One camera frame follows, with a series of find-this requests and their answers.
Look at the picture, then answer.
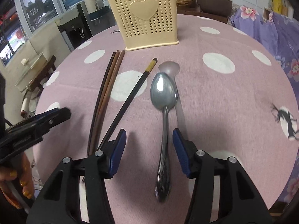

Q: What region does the pink polka dot tablecloth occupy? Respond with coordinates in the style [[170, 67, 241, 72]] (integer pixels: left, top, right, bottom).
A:
[[33, 15, 298, 223]]

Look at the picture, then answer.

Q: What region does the brown white cooker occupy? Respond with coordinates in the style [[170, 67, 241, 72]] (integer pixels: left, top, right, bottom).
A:
[[197, 0, 233, 17]]

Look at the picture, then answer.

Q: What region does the black chopstick yellow tip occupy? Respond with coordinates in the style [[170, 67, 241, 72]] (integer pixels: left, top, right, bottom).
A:
[[94, 58, 158, 157]]

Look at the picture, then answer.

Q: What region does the wooden stool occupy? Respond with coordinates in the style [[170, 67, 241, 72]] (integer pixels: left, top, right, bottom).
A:
[[27, 55, 56, 92]]

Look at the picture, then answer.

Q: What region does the frosted translucent ladle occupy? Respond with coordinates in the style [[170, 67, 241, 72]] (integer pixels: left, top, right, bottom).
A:
[[158, 61, 189, 141]]

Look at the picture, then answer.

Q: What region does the beige electric pot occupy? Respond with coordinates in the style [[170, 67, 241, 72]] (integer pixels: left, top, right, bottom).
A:
[[15, 53, 47, 93]]

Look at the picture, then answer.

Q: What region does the stainless steel spoon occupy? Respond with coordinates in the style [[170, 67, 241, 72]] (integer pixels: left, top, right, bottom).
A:
[[150, 72, 178, 203]]

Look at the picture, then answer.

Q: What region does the water dispenser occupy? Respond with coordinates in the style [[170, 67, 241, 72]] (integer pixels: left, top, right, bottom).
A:
[[55, 2, 92, 51]]

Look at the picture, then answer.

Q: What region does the left hand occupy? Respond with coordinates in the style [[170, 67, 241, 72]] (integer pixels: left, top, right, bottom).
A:
[[0, 152, 36, 210]]

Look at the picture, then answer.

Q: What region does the beige plastic utensil holder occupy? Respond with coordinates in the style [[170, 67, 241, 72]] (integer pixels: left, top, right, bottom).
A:
[[108, 0, 179, 51]]

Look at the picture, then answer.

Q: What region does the purple floral cloth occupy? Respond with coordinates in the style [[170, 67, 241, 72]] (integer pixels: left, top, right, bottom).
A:
[[231, 6, 298, 205]]

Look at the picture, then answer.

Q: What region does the dark brown chopstick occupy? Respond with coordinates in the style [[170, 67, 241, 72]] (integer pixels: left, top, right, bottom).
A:
[[91, 49, 126, 154]]

